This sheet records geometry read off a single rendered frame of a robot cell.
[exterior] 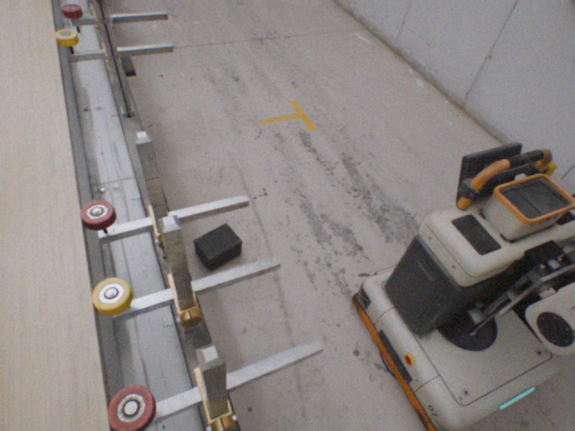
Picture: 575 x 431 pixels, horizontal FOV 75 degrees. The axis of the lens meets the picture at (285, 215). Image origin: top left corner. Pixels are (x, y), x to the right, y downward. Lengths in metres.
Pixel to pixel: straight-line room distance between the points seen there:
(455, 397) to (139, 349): 1.12
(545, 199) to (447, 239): 0.33
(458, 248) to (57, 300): 1.08
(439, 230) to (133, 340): 0.98
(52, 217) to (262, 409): 1.10
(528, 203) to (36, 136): 1.52
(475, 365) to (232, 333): 1.02
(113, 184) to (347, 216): 1.34
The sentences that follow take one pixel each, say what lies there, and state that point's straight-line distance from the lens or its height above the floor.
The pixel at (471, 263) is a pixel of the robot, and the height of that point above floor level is 0.80.
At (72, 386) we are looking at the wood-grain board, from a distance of 0.87.
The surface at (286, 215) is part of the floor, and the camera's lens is 2.21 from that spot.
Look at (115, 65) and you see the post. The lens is 1.60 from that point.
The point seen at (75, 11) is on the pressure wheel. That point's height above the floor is 0.90.
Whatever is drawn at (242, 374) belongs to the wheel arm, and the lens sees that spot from 0.90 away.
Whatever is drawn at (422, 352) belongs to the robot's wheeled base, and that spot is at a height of 0.28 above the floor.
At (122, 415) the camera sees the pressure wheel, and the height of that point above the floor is 0.90.
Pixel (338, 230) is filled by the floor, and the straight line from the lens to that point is 2.20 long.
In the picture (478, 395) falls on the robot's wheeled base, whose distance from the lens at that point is 1.69.
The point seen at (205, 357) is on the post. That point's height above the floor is 1.13.
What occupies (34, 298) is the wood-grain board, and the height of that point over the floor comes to 0.90.
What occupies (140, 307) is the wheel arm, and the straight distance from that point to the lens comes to 0.98.
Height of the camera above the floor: 1.68
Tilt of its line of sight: 50 degrees down
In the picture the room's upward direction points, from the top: 9 degrees clockwise
